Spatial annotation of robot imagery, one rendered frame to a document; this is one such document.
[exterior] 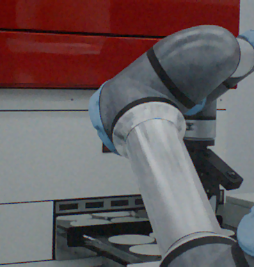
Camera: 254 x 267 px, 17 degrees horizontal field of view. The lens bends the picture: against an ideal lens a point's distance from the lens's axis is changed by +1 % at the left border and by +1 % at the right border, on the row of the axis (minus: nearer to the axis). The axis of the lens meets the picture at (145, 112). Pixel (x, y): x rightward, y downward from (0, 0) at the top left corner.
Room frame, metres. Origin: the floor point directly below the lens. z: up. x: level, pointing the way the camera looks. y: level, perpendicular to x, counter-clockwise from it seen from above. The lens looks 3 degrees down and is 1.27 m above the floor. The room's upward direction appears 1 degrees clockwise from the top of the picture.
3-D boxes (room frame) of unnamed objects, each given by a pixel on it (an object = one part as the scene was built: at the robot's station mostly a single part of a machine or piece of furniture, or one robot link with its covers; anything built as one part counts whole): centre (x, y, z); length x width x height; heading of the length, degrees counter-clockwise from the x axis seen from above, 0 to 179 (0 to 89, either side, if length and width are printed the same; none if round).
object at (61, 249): (1.91, 0.00, 0.89); 0.44 x 0.02 x 0.10; 119
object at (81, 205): (1.92, 0.00, 0.96); 0.44 x 0.01 x 0.02; 119
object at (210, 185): (1.81, -0.11, 1.06); 0.09 x 0.08 x 0.12; 45
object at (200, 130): (1.80, -0.11, 1.14); 0.08 x 0.08 x 0.05
